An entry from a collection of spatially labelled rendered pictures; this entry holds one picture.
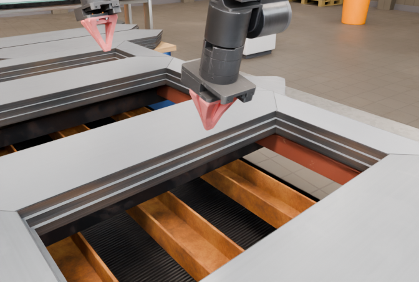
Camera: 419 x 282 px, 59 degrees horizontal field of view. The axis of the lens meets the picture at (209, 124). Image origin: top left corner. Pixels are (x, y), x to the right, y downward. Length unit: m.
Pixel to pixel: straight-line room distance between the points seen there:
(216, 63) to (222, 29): 0.05
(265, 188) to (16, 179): 0.52
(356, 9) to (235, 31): 6.63
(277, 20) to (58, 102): 0.67
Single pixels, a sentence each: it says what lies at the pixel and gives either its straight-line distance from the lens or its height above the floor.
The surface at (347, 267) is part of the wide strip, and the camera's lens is 0.49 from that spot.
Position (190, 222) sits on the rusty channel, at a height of 0.69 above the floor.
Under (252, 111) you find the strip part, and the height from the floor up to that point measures 0.86.
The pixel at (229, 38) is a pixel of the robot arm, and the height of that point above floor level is 1.09.
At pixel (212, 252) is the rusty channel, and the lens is 0.74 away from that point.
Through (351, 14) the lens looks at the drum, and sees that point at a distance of 7.12.
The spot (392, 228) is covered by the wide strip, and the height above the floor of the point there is 0.86.
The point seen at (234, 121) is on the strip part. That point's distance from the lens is 0.80.
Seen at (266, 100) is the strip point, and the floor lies 0.86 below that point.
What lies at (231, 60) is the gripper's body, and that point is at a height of 1.06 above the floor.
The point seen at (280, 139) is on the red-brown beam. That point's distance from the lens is 0.89.
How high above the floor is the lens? 1.20
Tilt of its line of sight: 25 degrees down
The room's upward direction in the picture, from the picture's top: straight up
